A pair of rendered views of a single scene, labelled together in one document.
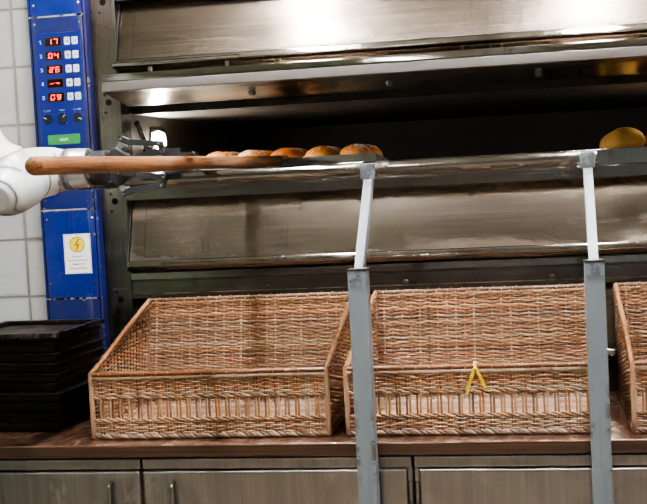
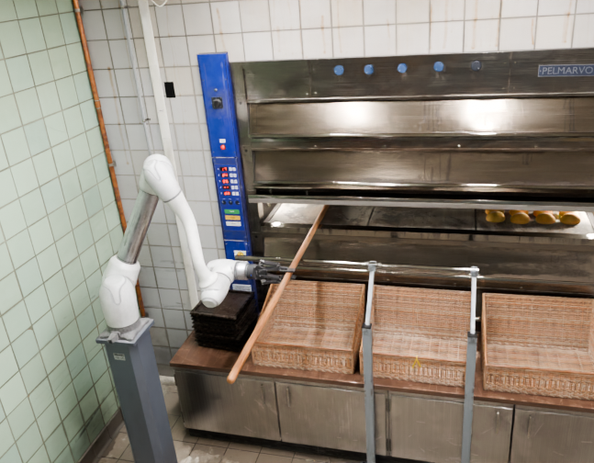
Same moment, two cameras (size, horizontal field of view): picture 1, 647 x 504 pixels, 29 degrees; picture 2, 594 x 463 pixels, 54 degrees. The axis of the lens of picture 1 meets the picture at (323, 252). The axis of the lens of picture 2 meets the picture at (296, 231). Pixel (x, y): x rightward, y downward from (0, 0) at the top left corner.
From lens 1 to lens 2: 140 cm
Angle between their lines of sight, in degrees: 22
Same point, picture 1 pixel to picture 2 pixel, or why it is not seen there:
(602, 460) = (468, 407)
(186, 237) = (288, 254)
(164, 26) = (275, 163)
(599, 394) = (469, 384)
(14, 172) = (216, 292)
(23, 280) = not seen: hidden behind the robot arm
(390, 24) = (385, 172)
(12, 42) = (205, 164)
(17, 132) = (210, 204)
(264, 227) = (324, 253)
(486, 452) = (419, 393)
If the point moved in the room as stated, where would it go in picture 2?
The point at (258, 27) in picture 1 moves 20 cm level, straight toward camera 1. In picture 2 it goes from (320, 167) to (320, 180)
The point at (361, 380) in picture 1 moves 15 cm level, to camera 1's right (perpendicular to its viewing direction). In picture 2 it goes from (367, 367) to (397, 367)
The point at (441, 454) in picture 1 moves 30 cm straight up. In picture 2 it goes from (400, 391) to (399, 342)
